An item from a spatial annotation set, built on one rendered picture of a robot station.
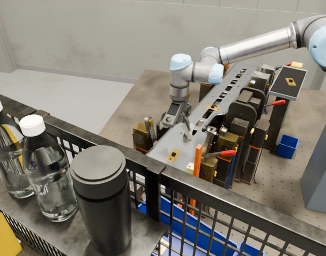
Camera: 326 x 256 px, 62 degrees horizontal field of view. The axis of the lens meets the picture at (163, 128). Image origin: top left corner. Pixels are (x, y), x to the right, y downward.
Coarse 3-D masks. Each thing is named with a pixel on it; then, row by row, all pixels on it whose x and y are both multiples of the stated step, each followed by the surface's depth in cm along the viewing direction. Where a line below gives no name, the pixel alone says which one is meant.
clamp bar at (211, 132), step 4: (204, 128) 106; (212, 128) 107; (208, 132) 105; (212, 132) 104; (216, 132) 106; (208, 136) 106; (212, 136) 106; (208, 140) 107; (204, 144) 109; (208, 144) 108; (204, 148) 111; (208, 148) 111; (204, 152) 112; (204, 156) 113
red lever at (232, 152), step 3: (228, 150) 107; (231, 150) 106; (234, 150) 107; (210, 153) 113; (213, 153) 112; (216, 153) 111; (219, 153) 109; (222, 153) 108; (225, 153) 107; (228, 153) 107; (231, 153) 106; (234, 153) 106; (207, 156) 113; (210, 156) 113; (213, 156) 112; (216, 156) 111
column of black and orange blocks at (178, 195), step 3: (165, 186) 86; (165, 189) 87; (168, 189) 86; (165, 192) 87; (168, 192) 87; (174, 192) 85; (177, 192) 84; (174, 195) 86; (177, 195) 85; (180, 195) 88; (177, 198) 86; (180, 198) 90; (177, 204) 89; (180, 204) 91; (180, 207) 92
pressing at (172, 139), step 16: (240, 64) 205; (224, 80) 184; (240, 80) 184; (208, 96) 168; (192, 112) 153; (224, 112) 153; (176, 128) 142; (160, 144) 131; (176, 144) 131; (192, 144) 131; (160, 160) 123; (176, 160) 123; (192, 160) 122
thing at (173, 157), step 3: (174, 150) 127; (177, 150) 127; (171, 153) 126; (177, 153) 126; (168, 156) 124; (171, 156) 124; (174, 156) 124; (177, 156) 124; (168, 159) 122; (171, 159) 122; (174, 159) 122
